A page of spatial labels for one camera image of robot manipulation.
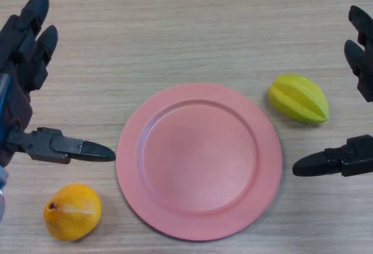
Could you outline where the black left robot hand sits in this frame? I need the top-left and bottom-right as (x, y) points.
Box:
(0, 0), (117, 169)

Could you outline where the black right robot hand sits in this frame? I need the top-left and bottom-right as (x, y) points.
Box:
(292, 5), (373, 178)

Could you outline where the yellow green starfruit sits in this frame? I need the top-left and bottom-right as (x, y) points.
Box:
(267, 73), (330, 125)

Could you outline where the pink round plate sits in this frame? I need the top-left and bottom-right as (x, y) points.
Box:
(115, 83), (283, 242)

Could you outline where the orange pear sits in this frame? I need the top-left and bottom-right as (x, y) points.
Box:
(43, 183), (103, 242)

